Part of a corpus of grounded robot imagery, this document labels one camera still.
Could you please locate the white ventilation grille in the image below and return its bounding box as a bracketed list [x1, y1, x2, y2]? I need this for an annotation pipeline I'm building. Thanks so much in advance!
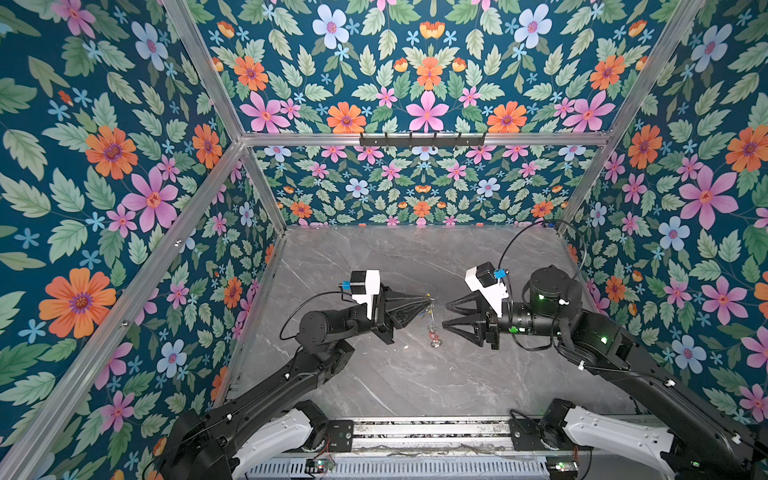
[237, 457, 550, 479]

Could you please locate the large black yellow keyring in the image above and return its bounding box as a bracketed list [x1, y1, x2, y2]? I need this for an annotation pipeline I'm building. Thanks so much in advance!
[423, 295, 442, 348]

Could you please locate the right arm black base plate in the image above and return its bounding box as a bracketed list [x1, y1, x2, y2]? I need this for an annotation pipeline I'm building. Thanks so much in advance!
[508, 410, 593, 453]

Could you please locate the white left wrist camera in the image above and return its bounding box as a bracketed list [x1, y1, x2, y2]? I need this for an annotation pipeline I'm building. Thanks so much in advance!
[339, 270, 381, 321]

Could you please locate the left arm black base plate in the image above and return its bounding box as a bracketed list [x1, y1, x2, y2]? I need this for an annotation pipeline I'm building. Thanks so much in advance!
[300, 419, 355, 453]

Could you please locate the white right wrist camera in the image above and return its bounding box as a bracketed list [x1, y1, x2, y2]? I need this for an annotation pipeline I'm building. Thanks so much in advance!
[464, 262, 510, 318]

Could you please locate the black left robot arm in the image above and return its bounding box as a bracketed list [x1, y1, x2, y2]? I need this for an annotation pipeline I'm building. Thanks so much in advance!
[151, 286, 433, 479]

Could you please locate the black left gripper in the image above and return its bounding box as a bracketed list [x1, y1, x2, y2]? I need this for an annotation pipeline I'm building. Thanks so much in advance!
[335, 283, 430, 348]

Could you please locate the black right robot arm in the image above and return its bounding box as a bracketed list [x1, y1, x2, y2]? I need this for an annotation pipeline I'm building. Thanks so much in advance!
[442, 262, 767, 479]

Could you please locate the black wall hook rack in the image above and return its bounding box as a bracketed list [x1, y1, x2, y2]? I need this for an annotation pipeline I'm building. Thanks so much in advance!
[358, 132, 486, 149]

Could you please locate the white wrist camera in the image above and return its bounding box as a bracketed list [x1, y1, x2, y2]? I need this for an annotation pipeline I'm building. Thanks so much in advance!
[464, 262, 510, 318]
[339, 270, 381, 321]

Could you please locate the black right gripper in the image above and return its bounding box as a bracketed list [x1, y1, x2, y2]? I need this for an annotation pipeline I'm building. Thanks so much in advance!
[443, 289, 567, 351]

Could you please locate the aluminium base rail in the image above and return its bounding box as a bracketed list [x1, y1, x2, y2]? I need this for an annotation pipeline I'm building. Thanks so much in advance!
[343, 415, 574, 457]

